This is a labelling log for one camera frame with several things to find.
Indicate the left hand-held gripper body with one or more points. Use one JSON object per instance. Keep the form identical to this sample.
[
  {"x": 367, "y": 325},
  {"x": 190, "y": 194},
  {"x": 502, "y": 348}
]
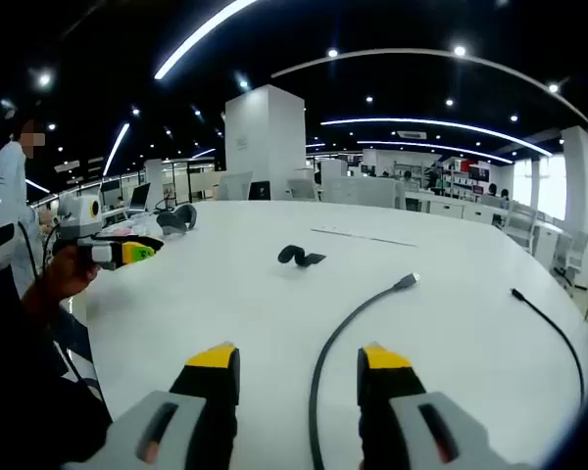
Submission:
[{"x": 78, "y": 213}]

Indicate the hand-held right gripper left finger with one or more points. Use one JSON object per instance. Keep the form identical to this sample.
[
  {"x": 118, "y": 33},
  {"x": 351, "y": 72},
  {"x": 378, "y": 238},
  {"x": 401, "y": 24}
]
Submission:
[{"x": 196, "y": 406}]

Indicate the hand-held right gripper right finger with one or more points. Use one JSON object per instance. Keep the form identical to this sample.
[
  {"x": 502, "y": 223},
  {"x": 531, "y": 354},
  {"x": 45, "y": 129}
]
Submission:
[{"x": 402, "y": 406}]

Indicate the white desk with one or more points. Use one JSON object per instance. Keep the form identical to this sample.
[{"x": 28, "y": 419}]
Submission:
[{"x": 225, "y": 303}]

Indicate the person's left hand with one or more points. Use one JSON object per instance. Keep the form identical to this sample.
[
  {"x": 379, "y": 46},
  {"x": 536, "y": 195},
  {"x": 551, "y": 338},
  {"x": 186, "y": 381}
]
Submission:
[{"x": 71, "y": 274}]

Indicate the grey black headset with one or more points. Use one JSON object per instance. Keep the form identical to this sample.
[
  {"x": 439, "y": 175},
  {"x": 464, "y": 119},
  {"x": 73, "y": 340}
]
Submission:
[{"x": 176, "y": 220}]

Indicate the white office chair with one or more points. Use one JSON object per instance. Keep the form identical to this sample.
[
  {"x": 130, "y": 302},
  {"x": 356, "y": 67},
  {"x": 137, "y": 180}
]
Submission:
[
  {"x": 519, "y": 220},
  {"x": 301, "y": 188},
  {"x": 232, "y": 186}
]

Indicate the black office chair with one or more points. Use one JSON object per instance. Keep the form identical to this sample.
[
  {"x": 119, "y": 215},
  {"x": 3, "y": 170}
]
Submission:
[{"x": 259, "y": 190}]

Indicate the white square pillar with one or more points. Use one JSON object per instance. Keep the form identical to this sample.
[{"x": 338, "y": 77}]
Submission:
[
  {"x": 264, "y": 147},
  {"x": 578, "y": 171}
]

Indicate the white partition panel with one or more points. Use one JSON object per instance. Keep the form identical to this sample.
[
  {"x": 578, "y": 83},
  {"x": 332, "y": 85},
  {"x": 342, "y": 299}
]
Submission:
[{"x": 357, "y": 191}]

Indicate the shelf rack with goods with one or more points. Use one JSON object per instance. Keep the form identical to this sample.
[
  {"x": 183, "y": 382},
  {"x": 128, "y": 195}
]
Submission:
[{"x": 463, "y": 183}]

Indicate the ceiling air vent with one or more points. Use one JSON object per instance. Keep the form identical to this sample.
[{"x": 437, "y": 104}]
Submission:
[{"x": 411, "y": 133}]

